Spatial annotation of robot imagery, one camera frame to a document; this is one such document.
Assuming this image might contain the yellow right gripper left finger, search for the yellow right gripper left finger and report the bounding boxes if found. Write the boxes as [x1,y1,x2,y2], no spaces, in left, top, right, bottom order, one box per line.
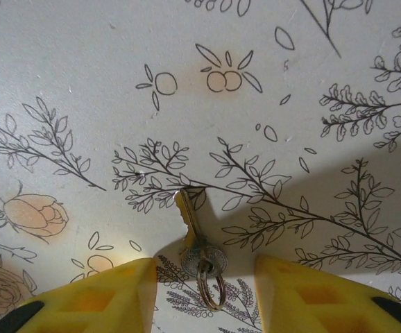
[8,258,158,333]

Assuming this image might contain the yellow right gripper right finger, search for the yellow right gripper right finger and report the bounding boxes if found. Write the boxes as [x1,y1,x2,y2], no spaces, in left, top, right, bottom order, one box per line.
[255,255,401,333]

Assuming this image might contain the metal split key ring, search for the metal split key ring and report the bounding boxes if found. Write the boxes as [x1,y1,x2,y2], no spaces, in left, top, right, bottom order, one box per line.
[196,260,226,311]

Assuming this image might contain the small silver brass key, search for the small silver brass key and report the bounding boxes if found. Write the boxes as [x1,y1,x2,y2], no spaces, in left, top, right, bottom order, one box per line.
[173,188,229,278]

